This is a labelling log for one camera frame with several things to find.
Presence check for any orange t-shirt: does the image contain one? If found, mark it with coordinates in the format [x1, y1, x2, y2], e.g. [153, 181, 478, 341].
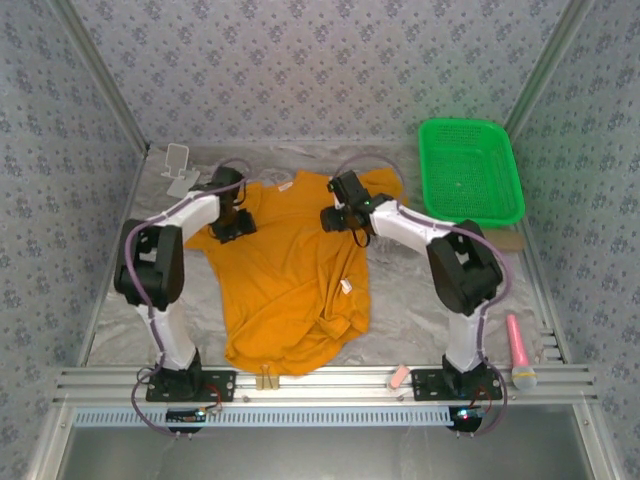
[183, 168, 409, 377]

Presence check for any white phone stand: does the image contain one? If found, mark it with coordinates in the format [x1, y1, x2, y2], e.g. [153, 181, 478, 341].
[160, 143, 201, 199]

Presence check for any green plastic basket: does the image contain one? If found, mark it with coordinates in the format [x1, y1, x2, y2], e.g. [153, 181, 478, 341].
[417, 117, 526, 230]

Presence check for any pink toy microphone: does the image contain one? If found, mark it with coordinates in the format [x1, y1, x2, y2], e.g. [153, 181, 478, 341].
[505, 313, 540, 391]

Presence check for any grey metal panel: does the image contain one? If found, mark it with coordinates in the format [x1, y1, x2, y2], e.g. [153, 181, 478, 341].
[54, 424, 596, 480]

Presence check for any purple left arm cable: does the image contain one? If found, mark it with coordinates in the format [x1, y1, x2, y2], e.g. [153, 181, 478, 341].
[122, 157, 254, 439]

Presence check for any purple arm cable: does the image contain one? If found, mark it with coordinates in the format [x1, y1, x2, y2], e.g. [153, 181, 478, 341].
[122, 157, 254, 439]
[332, 153, 516, 437]

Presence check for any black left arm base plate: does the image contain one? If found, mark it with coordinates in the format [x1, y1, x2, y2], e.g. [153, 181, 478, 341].
[145, 369, 237, 403]

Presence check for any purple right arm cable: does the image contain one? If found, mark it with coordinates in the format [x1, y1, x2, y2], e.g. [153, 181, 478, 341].
[332, 153, 516, 437]

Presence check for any aluminium mounting rail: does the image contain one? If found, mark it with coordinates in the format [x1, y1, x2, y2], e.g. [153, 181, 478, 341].
[52, 364, 599, 405]

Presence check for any aluminium frame post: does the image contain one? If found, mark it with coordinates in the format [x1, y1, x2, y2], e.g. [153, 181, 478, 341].
[47, 0, 151, 154]
[502, 0, 596, 132]

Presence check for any grey slotted cable duct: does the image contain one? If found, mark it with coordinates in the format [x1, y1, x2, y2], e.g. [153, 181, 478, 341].
[72, 405, 459, 427]

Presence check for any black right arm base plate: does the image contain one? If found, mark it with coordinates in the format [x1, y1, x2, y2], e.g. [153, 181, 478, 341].
[410, 368, 504, 402]

